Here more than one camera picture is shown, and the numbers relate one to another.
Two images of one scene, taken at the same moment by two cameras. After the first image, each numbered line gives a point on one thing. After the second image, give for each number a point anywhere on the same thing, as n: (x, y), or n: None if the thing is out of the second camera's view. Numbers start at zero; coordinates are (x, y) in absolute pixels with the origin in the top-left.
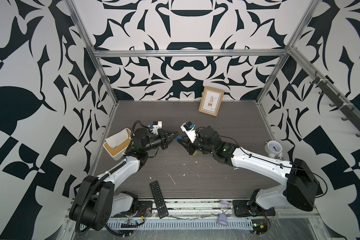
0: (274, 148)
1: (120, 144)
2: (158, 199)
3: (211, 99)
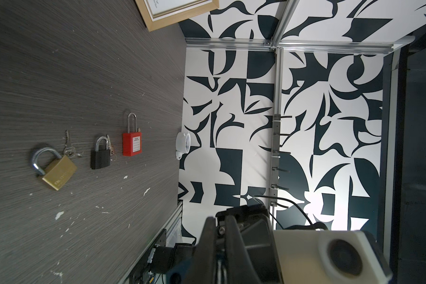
0: (183, 144)
1: None
2: None
3: (158, 13)
